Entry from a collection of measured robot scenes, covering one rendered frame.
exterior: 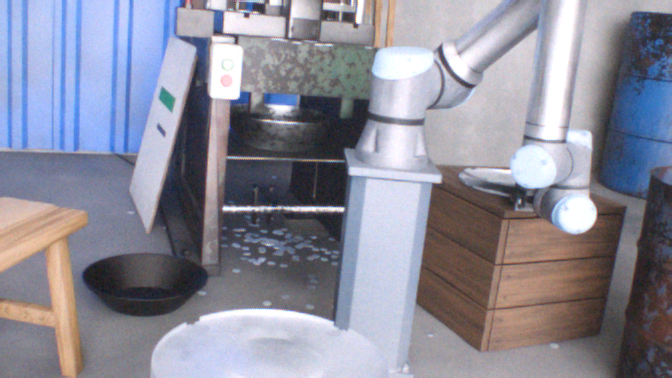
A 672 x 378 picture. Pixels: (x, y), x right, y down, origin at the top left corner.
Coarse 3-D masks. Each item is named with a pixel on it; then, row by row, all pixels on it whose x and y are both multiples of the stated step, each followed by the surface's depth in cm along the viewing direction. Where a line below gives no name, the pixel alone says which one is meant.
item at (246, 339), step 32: (224, 320) 99; (256, 320) 100; (288, 320) 101; (320, 320) 101; (160, 352) 88; (192, 352) 89; (224, 352) 89; (256, 352) 90; (288, 352) 90; (320, 352) 93; (352, 352) 94
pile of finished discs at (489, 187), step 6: (462, 174) 190; (462, 180) 181; (468, 180) 184; (474, 180) 184; (480, 180) 185; (474, 186) 176; (480, 186) 178; (486, 186) 179; (492, 186) 180; (498, 186) 180; (504, 186) 179; (510, 186) 179; (486, 192) 174; (492, 192) 173; (498, 192) 172; (504, 192) 175; (510, 192) 175
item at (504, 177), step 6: (468, 168) 188; (480, 168) 192; (486, 168) 193; (468, 174) 177; (474, 174) 180; (480, 174) 182; (486, 174) 184; (492, 174) 185; (498, 174) 187; (504, 174) 183; (510, 174) 185; (486, 180) 171; (492, 180) 173; (498, 180) 169; (504, 180) 175; (510, 180) 175
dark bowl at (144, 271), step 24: (96, 264) 179; (120, 264) 184; (144, 264) 187; (168, 264) 187; (192, 264) 185; (96, 288) 172; (120, 288) 181; (144, 288) 183; (168, 288) 184; (192, 288) 179; (120, 312) 167; (144, 312) 166; (168, 312) 170
